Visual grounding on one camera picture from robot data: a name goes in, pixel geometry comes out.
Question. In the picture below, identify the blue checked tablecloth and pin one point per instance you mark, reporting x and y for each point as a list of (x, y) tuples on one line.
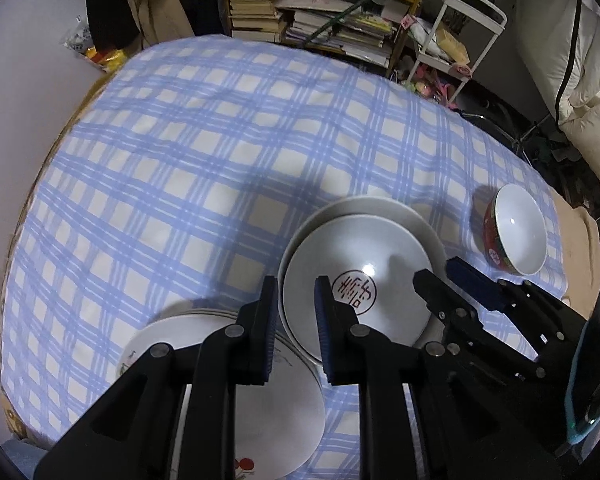
[(180, 160)]

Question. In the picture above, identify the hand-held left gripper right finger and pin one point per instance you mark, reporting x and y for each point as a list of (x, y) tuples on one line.
[(324, 320)]

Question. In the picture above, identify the wooden bookshelf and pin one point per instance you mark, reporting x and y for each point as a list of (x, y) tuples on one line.
[(410, 10)]

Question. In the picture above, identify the snack bags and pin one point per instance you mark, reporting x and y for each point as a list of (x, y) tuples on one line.
[(92, 50)]

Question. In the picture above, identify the dark hanging garment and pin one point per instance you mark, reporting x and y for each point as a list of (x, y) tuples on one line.
[(110, 5)]

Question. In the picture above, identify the plain white bowl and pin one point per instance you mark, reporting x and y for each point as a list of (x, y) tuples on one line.
[(370, 205)]

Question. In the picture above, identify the beige hanging coat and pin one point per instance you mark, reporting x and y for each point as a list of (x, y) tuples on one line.
[(157, 5)]

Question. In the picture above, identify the stack of old books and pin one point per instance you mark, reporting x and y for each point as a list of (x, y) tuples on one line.
[(255, 15)]

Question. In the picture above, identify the beige blanket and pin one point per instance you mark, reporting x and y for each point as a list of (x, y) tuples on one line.
[(580, 250)]

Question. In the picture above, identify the yellow box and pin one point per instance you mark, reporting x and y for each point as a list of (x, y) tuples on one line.
[(452, 45)]

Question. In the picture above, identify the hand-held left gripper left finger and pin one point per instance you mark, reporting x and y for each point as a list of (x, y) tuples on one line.
[(269, 320)]

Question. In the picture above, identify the green pole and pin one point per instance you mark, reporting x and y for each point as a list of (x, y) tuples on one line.
[(360, 5)]

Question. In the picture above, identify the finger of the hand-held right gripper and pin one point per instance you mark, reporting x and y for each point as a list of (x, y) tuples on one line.
[(475, 282), (440, 300)]

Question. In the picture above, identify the cream cushion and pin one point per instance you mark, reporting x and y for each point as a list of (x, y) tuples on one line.
[(580, 60)]

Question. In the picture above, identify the white metal cart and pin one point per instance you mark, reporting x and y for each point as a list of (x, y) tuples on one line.
[(455, 45)]

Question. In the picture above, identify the small red patterned bowl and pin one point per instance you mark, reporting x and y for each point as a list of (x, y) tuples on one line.
[(520, 225)]

